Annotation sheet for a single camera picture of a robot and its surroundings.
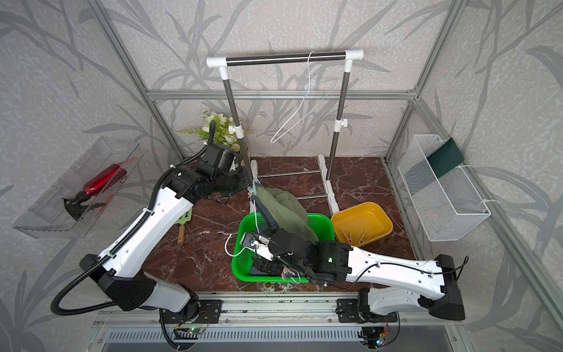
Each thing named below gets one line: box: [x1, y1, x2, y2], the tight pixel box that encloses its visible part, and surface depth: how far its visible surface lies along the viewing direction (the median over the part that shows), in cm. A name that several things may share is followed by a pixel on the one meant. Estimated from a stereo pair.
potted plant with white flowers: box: [175, 109, 254, 152], surface depth 93 cm
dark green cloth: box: [426, 137, 465, 179], surface depth 74 cm
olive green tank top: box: [255, 184, 319, 245], surface depth 77 cm
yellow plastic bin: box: [331, 201, 394, 248], surface depth 95 cm
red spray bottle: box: [61, 164, 128, 221], surface depth 65 cm
